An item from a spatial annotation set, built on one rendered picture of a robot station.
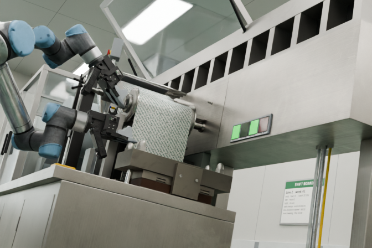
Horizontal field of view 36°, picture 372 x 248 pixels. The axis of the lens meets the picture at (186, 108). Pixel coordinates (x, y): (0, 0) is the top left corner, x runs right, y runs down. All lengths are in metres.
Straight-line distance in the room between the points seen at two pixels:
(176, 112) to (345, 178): 3.16
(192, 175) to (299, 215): 3.67
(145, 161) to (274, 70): 0.55
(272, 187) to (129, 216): 4.32
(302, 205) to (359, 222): 3.89
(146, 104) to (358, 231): 0.95
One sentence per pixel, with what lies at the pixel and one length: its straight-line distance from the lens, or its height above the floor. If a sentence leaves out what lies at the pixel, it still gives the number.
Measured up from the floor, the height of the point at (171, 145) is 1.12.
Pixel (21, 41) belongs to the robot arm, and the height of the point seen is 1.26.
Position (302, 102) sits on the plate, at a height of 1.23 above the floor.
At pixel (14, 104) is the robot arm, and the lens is 2.08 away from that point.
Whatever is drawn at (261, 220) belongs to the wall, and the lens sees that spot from 6.14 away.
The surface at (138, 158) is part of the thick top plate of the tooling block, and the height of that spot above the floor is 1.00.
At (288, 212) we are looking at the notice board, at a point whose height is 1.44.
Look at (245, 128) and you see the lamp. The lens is 2.03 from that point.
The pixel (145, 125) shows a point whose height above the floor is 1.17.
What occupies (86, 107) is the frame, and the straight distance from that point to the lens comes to 2.48.
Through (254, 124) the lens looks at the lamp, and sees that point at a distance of 1.99.
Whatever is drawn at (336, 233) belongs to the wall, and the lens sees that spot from 5.18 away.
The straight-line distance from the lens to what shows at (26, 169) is 3.10.
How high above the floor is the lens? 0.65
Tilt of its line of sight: 16 degrees up
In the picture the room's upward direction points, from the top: 11 degrees clockwise
